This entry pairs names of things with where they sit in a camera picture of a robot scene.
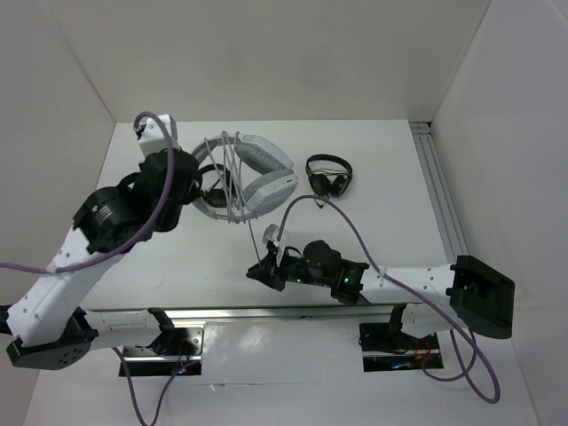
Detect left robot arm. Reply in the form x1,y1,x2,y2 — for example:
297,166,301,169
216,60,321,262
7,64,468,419
1,151,187,370

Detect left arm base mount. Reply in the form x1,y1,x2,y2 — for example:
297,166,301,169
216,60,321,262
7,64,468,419
122,323,205,377

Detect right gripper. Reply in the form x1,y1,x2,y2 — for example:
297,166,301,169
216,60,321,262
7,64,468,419
248,246,333,290

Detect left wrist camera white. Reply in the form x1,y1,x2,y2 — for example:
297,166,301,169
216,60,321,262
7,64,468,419
135,114,180,157

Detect black headphones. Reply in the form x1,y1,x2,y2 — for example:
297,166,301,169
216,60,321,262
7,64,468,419
194,163,236,210
304,154,353,199

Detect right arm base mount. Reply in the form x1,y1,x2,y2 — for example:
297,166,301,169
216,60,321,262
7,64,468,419
359,323,444,373

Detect white grey headphones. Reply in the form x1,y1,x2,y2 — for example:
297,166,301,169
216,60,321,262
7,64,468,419
192,132,298,223

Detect aluminium rail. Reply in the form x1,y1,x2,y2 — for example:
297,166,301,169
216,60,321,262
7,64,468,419
83,301,409,323
409,122,469,262

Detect black headphones left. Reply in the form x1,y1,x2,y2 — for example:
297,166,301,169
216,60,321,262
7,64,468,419
194,163,236,210

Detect aluminium rail right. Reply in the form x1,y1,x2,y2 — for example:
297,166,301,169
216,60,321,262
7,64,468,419
409,122,469,262

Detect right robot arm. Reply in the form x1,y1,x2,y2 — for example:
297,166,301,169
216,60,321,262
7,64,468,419
246,241,516,348

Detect grey headphone cable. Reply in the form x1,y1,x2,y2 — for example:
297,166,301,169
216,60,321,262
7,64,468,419
201,130,263,267

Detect black headphones right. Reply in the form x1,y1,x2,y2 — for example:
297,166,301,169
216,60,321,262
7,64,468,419
304,154,353,199

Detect aluminium rail front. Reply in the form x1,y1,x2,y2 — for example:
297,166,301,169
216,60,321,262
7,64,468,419
83,301,409,323

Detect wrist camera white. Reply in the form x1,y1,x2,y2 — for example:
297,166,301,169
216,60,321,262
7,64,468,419
262,224,288,265
135,114,180,157

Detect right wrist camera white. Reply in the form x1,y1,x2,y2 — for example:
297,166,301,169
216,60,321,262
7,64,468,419
262,224,288,265

